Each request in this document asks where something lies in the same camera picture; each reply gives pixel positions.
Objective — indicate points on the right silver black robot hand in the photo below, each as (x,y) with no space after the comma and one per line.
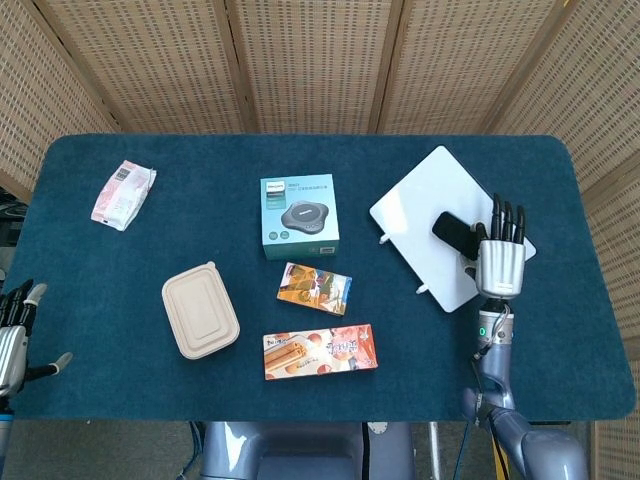
(502,267)

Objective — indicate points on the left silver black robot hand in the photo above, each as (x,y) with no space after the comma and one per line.
(11,345)

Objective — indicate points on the black rectangular object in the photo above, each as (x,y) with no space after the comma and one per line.
(450,230)

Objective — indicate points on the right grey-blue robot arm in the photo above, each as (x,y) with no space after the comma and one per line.
(495,370)

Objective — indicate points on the white plastic tab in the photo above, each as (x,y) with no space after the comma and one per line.
(422,288)
(384,238)

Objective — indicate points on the white plastic board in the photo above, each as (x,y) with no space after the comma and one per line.
(415,220)

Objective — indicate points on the long orange snack box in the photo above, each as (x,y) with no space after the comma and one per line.
(320,352)

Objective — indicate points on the dark teal felt table cloth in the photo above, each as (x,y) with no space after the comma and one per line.
(125,280)

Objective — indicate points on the pink white wet wipes pack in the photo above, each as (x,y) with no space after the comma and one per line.
(122,195)

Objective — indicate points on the small orange blue snack box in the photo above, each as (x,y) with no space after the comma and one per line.
(312,290)

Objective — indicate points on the beige lidded lunch container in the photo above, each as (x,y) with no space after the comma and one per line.
(200,310)

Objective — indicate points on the grey metal table leg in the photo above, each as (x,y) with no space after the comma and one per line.
(434,450)

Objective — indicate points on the teal conference speaker box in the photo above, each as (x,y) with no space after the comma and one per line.
(300,215)

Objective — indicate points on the grey-blue robot torso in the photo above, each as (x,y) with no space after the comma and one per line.
(300,452)

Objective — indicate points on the woven rattan folding screen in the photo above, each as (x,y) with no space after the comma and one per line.
(320,60)

